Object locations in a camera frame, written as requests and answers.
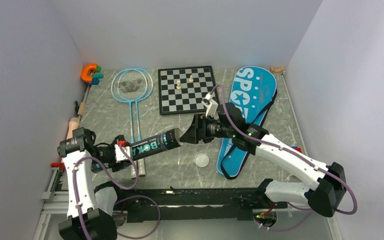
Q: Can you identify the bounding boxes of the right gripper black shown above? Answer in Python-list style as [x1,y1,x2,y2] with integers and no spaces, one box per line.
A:
[179,113,235,144]

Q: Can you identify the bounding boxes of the black shuttlecock tube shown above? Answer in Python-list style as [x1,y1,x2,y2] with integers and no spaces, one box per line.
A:
[130,128,183,161]

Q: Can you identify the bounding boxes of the clear plastic tube lid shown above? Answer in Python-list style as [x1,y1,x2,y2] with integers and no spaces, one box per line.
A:
[194,153,210,168]

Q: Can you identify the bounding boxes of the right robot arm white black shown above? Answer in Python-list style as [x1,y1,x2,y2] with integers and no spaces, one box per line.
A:
[179,103,348,218]

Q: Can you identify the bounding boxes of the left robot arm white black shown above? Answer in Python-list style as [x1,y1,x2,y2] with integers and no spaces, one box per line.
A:
[57,127,135,240]

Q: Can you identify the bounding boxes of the blue badminton racket left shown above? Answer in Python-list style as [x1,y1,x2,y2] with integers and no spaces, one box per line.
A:
[111,68,147,180]

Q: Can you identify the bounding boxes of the wooden pin toy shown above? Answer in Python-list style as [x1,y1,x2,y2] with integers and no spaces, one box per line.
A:
[66,101,86,140]

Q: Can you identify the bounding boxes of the black white chessboard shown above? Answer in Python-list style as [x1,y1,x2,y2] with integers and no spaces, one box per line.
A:
[157,65,216,116]

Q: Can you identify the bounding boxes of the white chess piece left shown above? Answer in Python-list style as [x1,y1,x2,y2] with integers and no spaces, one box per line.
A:
[176,80,182,90]

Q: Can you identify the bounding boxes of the blue racket cover bag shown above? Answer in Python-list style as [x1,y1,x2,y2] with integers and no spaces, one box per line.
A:
[216,66,277,180]

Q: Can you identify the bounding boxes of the orange green toy blocks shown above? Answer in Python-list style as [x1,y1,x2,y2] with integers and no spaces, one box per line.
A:
[80,63,104,86]

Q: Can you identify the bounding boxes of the small wooden piece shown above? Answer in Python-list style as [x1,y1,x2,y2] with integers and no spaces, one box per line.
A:
[270,66,285,74]

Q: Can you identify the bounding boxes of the colourful toy brick stack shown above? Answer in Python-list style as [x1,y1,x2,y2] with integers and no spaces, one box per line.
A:
[291,146,303,153]

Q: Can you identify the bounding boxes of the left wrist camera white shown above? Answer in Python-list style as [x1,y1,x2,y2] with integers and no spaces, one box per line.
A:
[114,144,133,163]

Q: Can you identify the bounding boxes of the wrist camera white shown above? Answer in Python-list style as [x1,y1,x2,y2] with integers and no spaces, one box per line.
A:
[114,144,133,163]
[201,93,219,119]

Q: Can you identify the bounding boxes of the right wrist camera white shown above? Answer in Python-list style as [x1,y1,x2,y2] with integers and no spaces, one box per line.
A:
[201,93,219,119]

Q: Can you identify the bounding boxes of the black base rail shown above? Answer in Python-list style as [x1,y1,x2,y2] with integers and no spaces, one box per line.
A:
[113,187,287,223]

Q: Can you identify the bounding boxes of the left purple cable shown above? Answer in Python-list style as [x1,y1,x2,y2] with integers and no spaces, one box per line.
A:
[72,144,162,240]

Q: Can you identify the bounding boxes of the purple cable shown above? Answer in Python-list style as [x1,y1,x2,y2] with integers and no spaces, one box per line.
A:
[72,144,162,240]
[210,83,359,233]

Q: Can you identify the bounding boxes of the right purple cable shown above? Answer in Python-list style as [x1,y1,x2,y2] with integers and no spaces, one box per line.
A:
[210,83,359,233]

